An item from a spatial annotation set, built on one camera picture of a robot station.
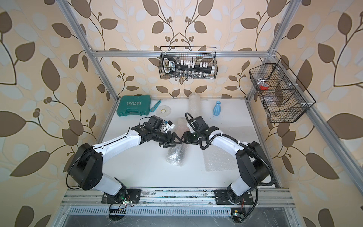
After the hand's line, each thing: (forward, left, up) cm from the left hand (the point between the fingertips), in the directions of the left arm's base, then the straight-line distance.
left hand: (177, 141), depth 78 cm
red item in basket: (+26, -49, +19) cm, 59 cm away
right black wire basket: (+20, -57, +19) cm, 63 cm away
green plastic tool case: (+38, +37, -12) cm, 55 cm away
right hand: (+5, -3, -7) cm, 9 cm away
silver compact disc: (+36, +14, -16) cm, 42 cm away
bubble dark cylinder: (-5, +1, -6) cm, 7 cm away
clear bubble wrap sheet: (-4, -24, -14) cm, 28 cm away
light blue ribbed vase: (+31, -27, -6) cm, 41 cm away
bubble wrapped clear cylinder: (+36, -11, -8) cm, 38 cm away
